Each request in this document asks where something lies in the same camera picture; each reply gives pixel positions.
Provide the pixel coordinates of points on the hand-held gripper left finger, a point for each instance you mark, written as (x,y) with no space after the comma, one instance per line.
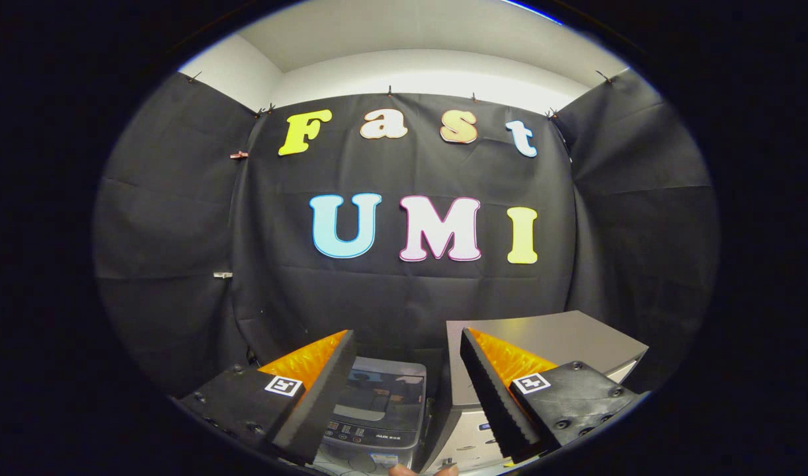
(311,410)

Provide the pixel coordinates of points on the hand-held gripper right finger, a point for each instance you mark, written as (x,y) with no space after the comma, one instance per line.
(500,410)

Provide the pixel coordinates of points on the grey washing machine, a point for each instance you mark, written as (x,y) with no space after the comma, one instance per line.
(377,396)

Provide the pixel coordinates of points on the grey cabinet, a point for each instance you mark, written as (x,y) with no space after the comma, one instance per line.
(576,337)

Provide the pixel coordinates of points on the black backdrop cloth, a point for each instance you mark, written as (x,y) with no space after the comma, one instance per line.
(410,297)

